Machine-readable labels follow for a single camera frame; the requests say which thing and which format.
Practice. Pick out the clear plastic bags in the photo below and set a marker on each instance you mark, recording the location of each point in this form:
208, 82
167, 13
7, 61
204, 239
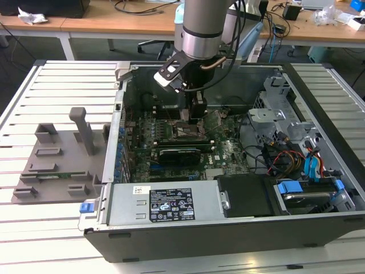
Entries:
328, 15

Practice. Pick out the black open PC case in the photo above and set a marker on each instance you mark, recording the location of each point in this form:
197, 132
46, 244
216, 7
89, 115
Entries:
199, 242

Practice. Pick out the silver power supply with label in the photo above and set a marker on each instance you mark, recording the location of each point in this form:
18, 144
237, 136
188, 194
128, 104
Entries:
128, 205

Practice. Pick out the hard disk in blue carrier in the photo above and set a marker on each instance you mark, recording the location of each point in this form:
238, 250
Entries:
289, 188

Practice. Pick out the green motherboard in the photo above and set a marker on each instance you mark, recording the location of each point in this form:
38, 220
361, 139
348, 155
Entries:
225, 148

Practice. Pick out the silver chipset heatsink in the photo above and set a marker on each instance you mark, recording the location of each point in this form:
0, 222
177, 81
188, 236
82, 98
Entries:
215, 173

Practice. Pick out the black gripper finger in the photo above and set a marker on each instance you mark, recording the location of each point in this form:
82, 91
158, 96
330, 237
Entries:
198, 112

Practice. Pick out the black office chair base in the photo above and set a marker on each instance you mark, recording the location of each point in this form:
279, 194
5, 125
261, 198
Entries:
151, 43

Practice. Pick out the blue case latch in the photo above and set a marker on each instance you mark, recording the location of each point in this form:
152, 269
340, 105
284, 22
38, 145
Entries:
87, 207

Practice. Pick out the large black box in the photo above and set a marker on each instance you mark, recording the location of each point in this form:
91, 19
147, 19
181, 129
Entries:
42, 7

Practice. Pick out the teal bin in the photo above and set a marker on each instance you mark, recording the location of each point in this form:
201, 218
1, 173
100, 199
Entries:
319, 54

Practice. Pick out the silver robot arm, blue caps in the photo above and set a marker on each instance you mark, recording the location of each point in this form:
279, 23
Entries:
199, 42

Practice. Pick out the black plastic shroud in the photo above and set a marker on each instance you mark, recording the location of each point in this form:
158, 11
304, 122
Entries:
245, 194

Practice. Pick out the small black adapter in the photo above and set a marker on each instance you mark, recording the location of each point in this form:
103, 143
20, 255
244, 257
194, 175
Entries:
280, 29

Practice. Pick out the grey parts rack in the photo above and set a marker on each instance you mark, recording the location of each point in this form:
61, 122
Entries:
65, 160

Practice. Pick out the black graphics card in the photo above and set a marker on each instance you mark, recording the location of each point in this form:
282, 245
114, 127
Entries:
179, 157

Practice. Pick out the round coin battery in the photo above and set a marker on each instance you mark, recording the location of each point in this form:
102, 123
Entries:
224, 114

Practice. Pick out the small blue box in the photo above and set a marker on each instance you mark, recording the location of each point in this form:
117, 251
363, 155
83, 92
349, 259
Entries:
356, 4

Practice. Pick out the white box with black inlay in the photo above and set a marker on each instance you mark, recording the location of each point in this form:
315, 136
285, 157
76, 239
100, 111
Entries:
357, 25

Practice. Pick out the green RAM stick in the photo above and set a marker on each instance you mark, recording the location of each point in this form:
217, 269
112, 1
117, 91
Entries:
54, 177

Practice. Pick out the small black box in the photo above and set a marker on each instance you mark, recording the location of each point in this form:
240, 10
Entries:
291, 12

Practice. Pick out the crumpled white paper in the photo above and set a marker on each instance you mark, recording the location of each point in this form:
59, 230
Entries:
31, 17

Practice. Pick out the flat grey device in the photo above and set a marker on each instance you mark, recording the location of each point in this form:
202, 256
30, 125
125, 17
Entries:
316, 3

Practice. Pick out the silver metal drive cage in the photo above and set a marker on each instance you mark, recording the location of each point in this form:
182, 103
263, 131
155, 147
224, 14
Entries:
265, 114

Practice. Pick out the thin metal locking lever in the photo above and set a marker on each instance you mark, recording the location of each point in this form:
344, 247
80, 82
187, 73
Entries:
168, 114
215, 127

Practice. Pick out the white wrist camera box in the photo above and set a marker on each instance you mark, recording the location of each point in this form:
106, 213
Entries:
162, 80

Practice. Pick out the black CPU socket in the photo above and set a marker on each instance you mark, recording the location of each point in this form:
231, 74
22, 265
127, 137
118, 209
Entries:
185, 132

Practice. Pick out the wooden desk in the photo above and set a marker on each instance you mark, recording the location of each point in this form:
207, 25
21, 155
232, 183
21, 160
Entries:
85, 25
319, 31

